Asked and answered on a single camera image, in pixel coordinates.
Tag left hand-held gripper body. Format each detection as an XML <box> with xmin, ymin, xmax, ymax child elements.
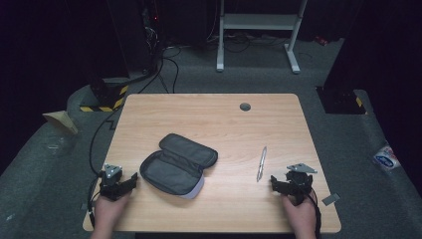
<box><xmin>99</xmin><ymin>162</ymin><xmax>129</xmax><ymax>202</ymax></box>

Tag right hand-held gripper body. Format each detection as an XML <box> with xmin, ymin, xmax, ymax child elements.
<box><xmin>284</xmin><ymin>162</ymin><xmax>318</xmax><ymax>206</ymax></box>

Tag silver pen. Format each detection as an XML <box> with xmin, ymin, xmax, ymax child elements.
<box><xmin>256</xmin><ymin>145</ymin><xmax>268</xmax><ymax>183</ymax></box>

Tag grey pencil case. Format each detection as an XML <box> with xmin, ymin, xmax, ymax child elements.
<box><xmin>138</xmin><ymin>132</ymin><xmax>219</xmax><ymax>200</ymax></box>

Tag person's left hand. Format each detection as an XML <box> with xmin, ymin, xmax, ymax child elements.
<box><xmin>94</xmin><ymin>192</ymin><xmax>132</xmax><ymax>235</ymax></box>

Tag person's right hand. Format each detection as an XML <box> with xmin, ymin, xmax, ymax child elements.
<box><xmin>282</xmin><ymin>193</ymin><xmax>317</xmax><ymax>235</ymax></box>

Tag grey tape piece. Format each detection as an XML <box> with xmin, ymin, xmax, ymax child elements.
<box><xmin>320</xmin><ymin>192</ymin><xmax>341</xmax><ymax>206</ymax></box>

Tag beige cardboard piece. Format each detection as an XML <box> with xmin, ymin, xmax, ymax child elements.
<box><xmin>42</xmin><ymin>110</ymin><xmax>80</xmax><ymax>135</ymax></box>

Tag black yellow striped stand base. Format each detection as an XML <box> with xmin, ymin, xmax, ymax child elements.
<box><xmin>79</xmin><ymin>78</ymin><xmax>129</xmax><ymax>114</ymax></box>

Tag white blue packet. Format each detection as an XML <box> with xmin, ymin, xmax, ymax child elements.
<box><xmin>372</xmin><ymin>144</ymin><xmax>401</xmax><ymax>171</ymax></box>

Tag black stand base yellow edge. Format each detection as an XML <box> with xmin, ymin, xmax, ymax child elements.
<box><xmin>316</xmin><ymin>86</ymin><xmax>368</xmax><ymax>116</ymax></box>

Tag dark equipment rack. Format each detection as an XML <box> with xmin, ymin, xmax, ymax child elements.
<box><xmin>132</xmin><ymin>0</ymin><xmax>167</xmax><ymax>76</ymax></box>

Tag white metal stand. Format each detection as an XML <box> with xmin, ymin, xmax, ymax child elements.
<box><xmin>216</xmin><ymin>0</ymin><xmax>308</xmax><ymax>75</ymax></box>

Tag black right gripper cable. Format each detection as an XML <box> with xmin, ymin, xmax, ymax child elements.
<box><xmin>307</xmin><ymin>187</ymin><xmax>322</xmax><ymax>239</ymax></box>

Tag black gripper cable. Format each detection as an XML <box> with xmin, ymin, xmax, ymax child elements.
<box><xmin>87</xmin><ymin>109</ymin><xmax>122</xmax><ymax>230</ymax></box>
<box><xmin>307</xmin><ymin>187</ymin><xmax>322</xmax><ymax>239</ymax></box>

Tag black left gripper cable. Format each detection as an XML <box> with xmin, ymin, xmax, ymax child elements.
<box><xmin>87</xmin><ymin>109</ymin><xmax>122</xmax><ymax>230</ymax></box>

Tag black floor cables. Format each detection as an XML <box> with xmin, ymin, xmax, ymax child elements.
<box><xmin>137</xmin><ymin>33</ymin><xmax>253</xmax><ymax>95</ymax></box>

